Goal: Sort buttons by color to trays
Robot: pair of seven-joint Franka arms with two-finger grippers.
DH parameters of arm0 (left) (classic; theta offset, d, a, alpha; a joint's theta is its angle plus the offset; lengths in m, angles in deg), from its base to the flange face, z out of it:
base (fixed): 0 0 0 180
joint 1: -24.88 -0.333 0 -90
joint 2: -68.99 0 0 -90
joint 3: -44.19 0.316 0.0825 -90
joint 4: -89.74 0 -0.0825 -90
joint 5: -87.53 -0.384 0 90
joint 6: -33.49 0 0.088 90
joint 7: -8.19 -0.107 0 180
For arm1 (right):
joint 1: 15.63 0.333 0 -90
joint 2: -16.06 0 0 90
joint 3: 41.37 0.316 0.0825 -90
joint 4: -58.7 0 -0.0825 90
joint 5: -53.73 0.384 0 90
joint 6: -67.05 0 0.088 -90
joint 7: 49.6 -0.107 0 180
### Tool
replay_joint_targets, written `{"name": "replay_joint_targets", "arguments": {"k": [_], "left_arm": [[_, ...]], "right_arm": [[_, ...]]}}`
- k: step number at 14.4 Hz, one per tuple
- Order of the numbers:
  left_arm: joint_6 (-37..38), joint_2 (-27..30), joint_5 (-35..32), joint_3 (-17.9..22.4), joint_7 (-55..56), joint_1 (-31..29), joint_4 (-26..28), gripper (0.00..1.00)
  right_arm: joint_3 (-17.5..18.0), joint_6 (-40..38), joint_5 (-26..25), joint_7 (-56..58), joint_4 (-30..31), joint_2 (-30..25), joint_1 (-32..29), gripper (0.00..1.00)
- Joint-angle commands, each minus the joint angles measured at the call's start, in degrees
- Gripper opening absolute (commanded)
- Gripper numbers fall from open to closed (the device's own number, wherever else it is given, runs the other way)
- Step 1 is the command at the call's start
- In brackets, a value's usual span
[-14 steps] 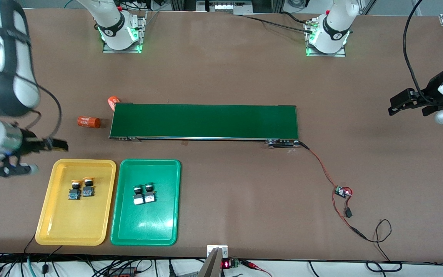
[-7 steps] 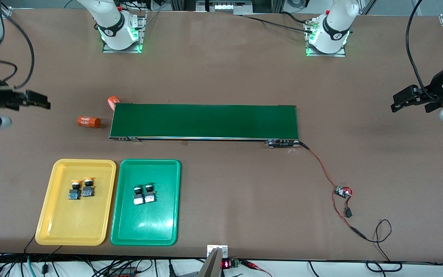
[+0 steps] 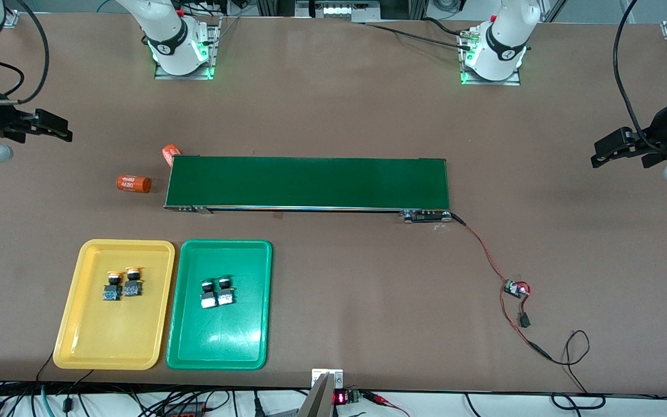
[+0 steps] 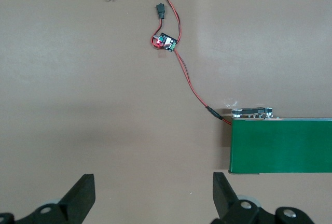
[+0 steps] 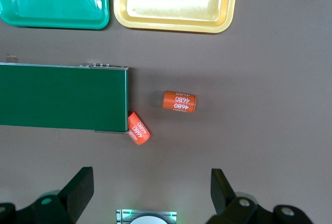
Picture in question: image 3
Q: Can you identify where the small green circuit board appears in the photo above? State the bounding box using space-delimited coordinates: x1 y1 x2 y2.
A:
504 279 532 299

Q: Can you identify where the black cable with inline plug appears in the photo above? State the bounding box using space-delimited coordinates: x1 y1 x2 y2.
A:
63 371 96 413

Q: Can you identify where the green conveyor belt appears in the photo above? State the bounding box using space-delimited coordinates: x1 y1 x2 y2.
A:
164 155 453 224

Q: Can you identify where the green plastic tray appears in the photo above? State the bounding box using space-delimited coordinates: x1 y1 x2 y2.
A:
166 239 273 371

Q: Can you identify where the red and black wire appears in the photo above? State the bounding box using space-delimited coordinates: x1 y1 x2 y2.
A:
451 213 553 361

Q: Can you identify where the looped black cable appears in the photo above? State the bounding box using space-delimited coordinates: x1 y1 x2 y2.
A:
549 330 607 409

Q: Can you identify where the orange black power strip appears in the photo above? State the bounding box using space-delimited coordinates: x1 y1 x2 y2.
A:
163 401 207 417

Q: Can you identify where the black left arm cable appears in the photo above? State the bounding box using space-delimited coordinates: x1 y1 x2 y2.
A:
613 0 667 153

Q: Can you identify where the black cable across table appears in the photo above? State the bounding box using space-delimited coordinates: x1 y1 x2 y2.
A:
362 22 474 52

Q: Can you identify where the red test lead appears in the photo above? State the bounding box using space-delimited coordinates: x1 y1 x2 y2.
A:
362 391 411 417

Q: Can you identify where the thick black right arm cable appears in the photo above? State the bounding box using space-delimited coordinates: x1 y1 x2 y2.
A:
0 0 50 106

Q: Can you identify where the white power strip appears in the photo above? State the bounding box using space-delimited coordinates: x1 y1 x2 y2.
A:
296 0 380 19

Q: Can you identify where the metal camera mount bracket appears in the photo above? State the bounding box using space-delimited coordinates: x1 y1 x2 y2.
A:
298 368 345 417

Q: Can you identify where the yellow plastic tray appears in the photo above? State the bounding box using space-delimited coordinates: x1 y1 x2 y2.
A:
53 239 176 371

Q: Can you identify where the yellow push button switch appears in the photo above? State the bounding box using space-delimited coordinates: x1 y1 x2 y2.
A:
102 270 123 302
123 266 144 298

